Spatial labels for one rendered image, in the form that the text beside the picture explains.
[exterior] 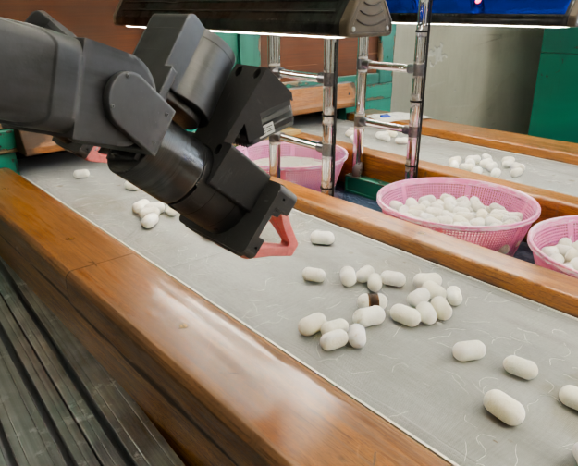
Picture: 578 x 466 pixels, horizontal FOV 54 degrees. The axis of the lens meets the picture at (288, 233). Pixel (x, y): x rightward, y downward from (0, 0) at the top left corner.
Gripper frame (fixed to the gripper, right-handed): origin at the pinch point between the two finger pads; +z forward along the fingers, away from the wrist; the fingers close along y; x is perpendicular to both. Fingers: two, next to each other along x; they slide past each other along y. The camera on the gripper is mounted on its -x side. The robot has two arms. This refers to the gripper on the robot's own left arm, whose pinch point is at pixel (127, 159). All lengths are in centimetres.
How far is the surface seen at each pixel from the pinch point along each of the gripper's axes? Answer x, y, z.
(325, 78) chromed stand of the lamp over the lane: -28.6, -9.1, 18.3
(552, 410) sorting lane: 4, -63, 15
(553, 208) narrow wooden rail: -29, -38, 52
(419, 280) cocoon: -3.5, -41.5, 20.7
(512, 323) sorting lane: -4, -53, 23
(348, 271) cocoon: -0.3, -34.6, 16.1
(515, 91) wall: -181, 112, 263
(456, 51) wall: -161, 116, 196
